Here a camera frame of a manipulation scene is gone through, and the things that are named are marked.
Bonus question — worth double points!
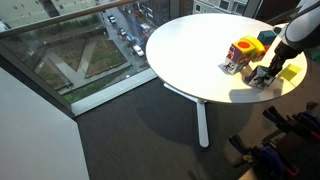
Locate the colourful cube with red circle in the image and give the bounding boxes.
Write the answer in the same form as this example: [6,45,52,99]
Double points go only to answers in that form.
[227,39,257,65]

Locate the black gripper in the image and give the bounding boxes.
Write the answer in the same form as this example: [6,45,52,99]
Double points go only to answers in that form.
[265,40,303,78]

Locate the yellow toy banana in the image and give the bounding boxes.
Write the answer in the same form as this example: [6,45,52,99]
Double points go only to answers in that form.
[238,35,267,56]

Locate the black clamp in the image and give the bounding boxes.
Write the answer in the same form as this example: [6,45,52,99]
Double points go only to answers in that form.
[262,105,301,134]

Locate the black and white picture cube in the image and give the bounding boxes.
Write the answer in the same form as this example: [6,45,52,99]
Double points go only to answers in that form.
[244,64,277,90]

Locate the white table base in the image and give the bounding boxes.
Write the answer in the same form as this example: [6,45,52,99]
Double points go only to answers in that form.
[163,82,210,148]

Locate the blue handled clamp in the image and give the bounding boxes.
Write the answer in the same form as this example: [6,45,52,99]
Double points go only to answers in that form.
[228,134,301,179]

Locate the lime yellow foam cube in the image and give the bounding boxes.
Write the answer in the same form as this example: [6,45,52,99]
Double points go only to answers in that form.
[278,63,303,82]

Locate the blue foam cube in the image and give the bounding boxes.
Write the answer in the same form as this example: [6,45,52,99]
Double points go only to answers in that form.
[257,29,278,47]

